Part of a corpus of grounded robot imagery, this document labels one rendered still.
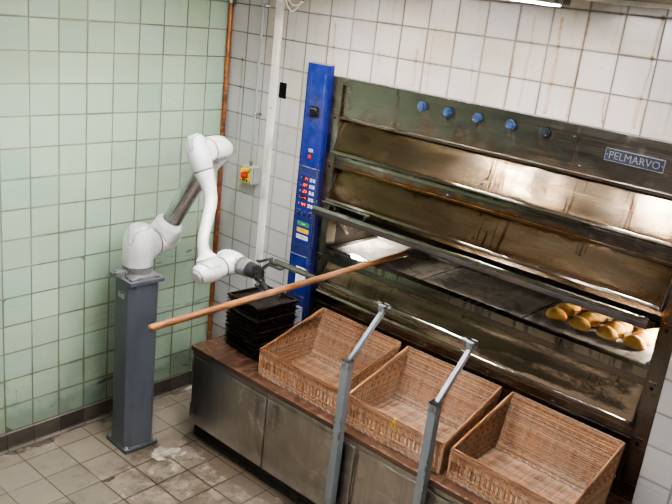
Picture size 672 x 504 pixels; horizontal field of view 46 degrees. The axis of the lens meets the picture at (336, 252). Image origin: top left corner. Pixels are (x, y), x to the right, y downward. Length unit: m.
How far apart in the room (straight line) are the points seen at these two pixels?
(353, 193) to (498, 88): 0.99
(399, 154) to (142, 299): 1.52
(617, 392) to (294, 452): 1.58
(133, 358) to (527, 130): 2.31
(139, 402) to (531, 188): 2.36
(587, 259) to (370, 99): 1.35
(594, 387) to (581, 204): 0.80
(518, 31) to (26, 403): 3.13
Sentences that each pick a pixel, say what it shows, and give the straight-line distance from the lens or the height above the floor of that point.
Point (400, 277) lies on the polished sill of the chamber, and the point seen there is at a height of 1.17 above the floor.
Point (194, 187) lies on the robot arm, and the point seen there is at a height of 1.48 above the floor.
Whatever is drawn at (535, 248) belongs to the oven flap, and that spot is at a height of 1.53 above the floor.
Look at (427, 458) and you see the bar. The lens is 3.42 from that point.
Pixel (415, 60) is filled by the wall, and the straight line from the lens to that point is 3.84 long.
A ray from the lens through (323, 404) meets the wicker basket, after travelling 3.87.
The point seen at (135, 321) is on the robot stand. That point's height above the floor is 0.78.
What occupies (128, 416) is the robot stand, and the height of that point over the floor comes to 0.22.
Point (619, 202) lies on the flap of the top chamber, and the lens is 3.40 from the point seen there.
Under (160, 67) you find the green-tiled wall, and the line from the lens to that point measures 4.46.
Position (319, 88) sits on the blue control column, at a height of 2.03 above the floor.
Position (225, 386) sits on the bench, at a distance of 4.31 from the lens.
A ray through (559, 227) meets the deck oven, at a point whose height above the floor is 1.66.
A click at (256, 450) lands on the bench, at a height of 0.19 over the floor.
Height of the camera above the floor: 2.49
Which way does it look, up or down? 18 degrees down
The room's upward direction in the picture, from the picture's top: 7 degrees clockwise
